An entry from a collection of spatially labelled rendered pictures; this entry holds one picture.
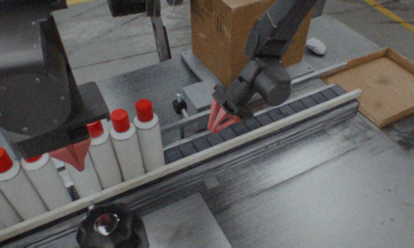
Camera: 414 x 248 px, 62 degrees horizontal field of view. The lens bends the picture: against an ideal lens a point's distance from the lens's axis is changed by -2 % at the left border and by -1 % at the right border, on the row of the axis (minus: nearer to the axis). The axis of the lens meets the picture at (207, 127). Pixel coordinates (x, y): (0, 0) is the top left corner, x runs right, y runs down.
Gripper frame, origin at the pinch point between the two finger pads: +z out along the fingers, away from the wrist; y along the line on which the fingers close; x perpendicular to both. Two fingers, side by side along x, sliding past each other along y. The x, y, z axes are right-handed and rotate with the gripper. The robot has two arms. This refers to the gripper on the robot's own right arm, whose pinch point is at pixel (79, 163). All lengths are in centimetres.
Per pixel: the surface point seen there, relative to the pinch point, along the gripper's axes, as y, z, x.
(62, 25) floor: 15, 109, 276
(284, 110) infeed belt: 54, 31, 23
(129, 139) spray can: 9.5, 15.6, 17.0
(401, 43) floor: 257, 116, 118
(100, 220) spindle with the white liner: 0.1, 2.0, -7.9
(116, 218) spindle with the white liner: 1.9, 2.0, -8.6
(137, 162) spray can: 9.9, 23.2, 17.4
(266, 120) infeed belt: 47, 31, 22
